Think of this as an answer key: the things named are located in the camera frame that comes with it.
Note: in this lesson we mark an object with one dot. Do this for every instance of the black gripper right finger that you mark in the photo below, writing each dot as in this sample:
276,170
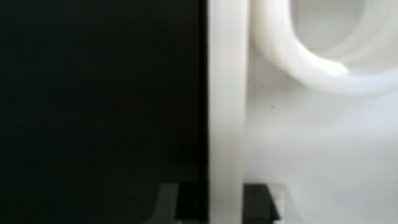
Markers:
267,208

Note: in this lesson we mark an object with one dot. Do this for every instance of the white square tabletop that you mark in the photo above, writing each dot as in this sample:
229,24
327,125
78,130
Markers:
304,109

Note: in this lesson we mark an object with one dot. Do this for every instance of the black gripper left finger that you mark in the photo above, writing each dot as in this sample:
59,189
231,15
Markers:
182,204

